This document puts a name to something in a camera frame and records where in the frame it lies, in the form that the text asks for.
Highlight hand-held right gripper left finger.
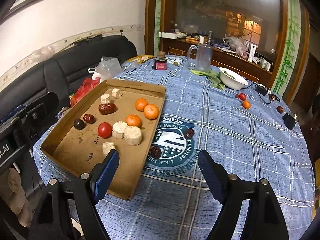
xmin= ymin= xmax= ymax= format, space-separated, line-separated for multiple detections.
xmin=27 ymin=149 xmax=120 ymax=240

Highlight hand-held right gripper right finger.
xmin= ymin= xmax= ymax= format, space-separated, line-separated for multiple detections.
xmin=197 ymin=150 xmax=290 ymax=240

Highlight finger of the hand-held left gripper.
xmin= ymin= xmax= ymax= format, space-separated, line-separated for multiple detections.
xmin=21 ymin=92 xmax=60 ymax=128

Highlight shallow cardboard box tray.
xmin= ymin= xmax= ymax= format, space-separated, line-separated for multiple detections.
xmin=40 ymin=79 xmax=167 ymax=201

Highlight person's left hand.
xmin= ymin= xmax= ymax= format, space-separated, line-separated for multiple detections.
xmin=7 ymin=167 xmax=32 ymax=228

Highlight red plastic bag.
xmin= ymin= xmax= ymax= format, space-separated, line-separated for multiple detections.
xmin=70 ymin=77 xmax=101 ymax=108

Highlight black leather sofa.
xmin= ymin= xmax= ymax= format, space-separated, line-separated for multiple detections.
xmin=0 ymin=35 xmax=138 ymax=240

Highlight white plastic bag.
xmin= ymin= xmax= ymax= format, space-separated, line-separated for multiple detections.
xmin=87 ymin=66 xmax=102 ymax=80

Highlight clear plastic bag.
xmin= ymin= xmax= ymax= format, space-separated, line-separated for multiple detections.
xmin=96 ymin=56 xmax=122 ymax=83

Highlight white bowl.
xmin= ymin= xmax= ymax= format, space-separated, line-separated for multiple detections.
xmin=219 ymin=67 xmax=249 ymax=90

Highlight green leafy vegetable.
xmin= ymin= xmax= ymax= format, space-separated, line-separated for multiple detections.
xmin=190 ymin=69 xmax=227 ymax=90

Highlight yellow snack packet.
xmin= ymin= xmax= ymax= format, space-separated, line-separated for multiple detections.
xmin=126 ymin=54 xmax=154 ymax=64

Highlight dark jar with pink label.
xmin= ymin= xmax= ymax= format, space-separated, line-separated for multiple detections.
xmin=153 ymin=52 xmax=167 ymax=71

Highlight clear glass pitcher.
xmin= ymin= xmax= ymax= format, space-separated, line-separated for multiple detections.
xmin=186 ymin=44 xmax=213 ymax=72

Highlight wooden sideboard cabinet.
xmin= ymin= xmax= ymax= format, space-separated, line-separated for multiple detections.
xmin=160 ymin=36 xmax=273 ymax=83

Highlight round patterned lid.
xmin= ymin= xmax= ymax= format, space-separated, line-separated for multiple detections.
xmin=166 ymin=56 xmax=183 ymax=66

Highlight small white boxes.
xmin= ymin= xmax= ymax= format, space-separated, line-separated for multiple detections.
xmin=259 ymin=56 xmax=272 ymax=72

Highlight white bottle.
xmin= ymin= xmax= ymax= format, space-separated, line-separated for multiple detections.
xmin=248 ymin=44 xmax=258 ymax=62

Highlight translucent plastic bag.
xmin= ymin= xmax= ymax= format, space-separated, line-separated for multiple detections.
xmin=222 ymin=36 xmax=248 ymax=58

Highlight flat white box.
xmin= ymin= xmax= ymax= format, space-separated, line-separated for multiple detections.
xmin=159 ymin=31 xmax=187 ymax=39

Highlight wooden framed glass partition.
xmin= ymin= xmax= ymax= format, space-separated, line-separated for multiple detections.
xmin=145 ymin=0 xmax=310 ymax=103

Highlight black cable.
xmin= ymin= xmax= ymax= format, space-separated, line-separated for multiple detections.
xmin=241 ymin=81 xmax=272 ymax=104

